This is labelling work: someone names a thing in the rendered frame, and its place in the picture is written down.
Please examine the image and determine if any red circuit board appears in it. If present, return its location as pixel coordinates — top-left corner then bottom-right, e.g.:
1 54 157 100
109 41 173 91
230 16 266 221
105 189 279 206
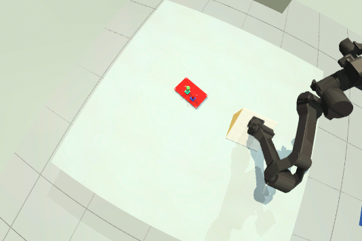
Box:
175 78 208 108

